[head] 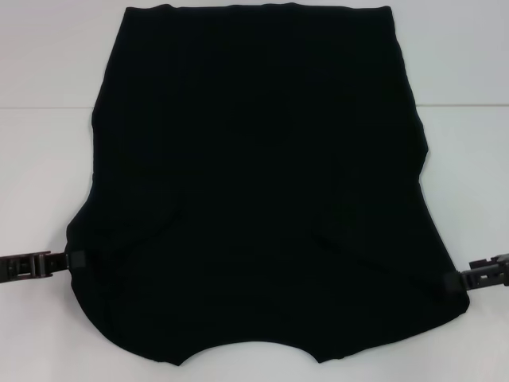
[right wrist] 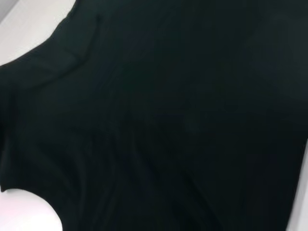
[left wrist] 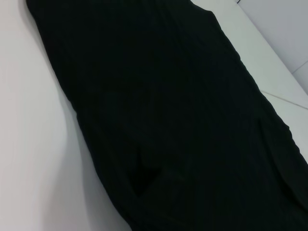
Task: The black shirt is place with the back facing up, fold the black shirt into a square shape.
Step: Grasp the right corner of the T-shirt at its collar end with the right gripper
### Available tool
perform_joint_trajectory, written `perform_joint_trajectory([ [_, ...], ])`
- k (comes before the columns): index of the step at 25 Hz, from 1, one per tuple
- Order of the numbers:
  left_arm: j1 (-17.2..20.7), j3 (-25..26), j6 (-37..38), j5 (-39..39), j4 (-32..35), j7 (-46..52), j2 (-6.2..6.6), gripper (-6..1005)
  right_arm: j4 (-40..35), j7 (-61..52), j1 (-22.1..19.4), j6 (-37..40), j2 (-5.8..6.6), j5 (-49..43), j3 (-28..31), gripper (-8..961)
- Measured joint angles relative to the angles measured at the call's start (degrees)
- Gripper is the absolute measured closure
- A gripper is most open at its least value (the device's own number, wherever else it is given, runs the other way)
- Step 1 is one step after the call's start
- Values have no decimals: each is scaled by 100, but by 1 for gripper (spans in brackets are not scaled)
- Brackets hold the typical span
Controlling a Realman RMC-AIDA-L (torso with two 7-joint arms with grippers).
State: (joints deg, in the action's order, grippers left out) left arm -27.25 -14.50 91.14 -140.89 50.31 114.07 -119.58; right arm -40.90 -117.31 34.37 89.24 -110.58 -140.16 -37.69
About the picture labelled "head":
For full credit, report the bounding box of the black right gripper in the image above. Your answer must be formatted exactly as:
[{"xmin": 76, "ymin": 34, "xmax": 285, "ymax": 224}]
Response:
[{"xmin": 443, "ymin": 251, "xmax": 509, "ymax": 296}]

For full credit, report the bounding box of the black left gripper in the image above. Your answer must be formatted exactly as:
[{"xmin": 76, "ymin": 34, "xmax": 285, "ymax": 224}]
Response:
[{"xmin": 0, "ymin": 249, "xmax": 86, "ymax": 285}]

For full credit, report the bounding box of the black shirt with pink print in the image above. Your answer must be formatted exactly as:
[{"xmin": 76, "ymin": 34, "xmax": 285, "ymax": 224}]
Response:
[{"xmin": 65, "ymin": 2, "xmax": 468, "ymax": 356}]

